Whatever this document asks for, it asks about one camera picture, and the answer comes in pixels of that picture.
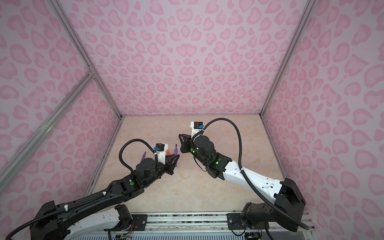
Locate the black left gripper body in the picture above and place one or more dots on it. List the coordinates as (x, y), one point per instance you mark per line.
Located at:
(161, 170)

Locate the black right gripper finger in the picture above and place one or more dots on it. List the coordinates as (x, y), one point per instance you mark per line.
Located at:
(185, 138)
(185, 148)

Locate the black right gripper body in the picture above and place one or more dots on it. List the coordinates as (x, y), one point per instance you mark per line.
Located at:
(194, 150)

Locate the purple marker pen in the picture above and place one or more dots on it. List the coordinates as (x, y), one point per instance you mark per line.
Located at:
(143, 155)
(176, 153)

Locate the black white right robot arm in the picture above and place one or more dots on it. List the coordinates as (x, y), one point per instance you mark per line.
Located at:
(283, 202)

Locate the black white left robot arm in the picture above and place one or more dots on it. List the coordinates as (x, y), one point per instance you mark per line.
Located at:
(104, 210)

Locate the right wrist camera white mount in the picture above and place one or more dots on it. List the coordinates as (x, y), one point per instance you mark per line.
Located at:
(196, 127)

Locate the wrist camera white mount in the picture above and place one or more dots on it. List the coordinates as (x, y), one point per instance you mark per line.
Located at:
(196, 127)
(161, 152)

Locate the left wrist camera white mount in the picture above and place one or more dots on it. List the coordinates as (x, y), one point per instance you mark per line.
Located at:
(161, 152)

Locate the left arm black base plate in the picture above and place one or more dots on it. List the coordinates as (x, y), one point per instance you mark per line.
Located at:
(137, 222)

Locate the aluminium front rail frame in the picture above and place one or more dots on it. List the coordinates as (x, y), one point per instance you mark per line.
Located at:
(201, 226)

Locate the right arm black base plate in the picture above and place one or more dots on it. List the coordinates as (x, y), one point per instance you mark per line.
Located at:
(234, 222)

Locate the diagonal aluminium wall strut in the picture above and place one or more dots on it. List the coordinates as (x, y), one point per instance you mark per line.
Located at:
(22, 156)

